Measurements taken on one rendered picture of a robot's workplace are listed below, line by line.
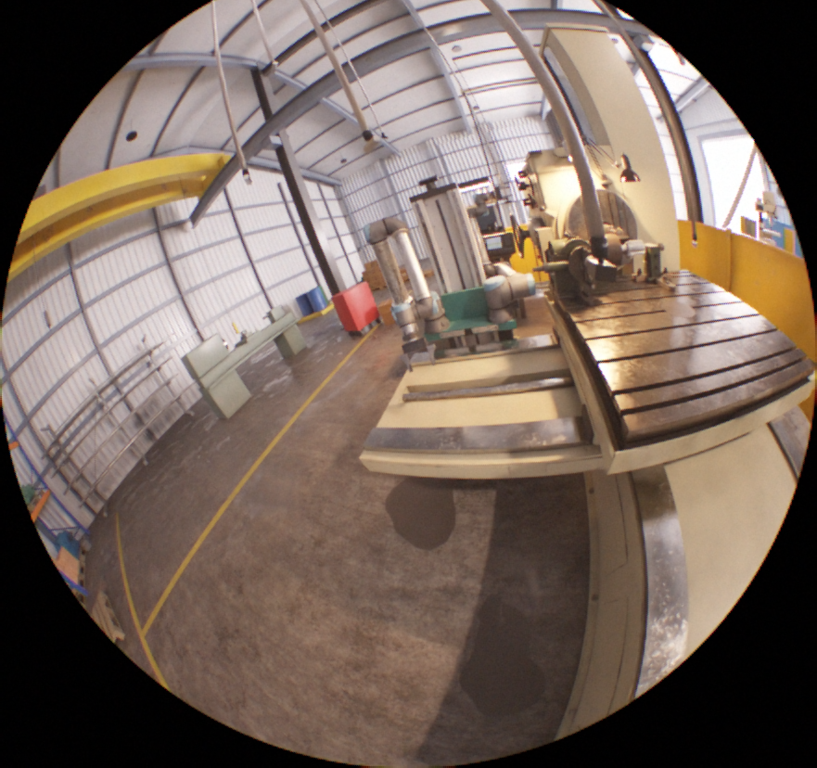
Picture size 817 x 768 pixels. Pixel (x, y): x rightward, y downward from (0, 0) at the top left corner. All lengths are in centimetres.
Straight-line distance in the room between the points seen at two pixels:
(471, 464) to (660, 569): 84
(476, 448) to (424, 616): 102
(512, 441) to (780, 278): 298
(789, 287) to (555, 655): 310
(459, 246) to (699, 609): 223
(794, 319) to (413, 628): 360
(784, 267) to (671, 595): 271
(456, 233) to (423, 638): 243
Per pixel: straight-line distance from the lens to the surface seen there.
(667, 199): 235
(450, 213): 179
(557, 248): 149
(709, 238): 384
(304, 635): 191
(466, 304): 180
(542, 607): 151
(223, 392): 518
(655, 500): 110
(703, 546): 118
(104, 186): 721
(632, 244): 172
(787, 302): 316
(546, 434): 101
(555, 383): 130
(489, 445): 99
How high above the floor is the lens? 150
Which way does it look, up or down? 26 degrees down
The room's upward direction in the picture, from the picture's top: 21 degrees counter-clockwise
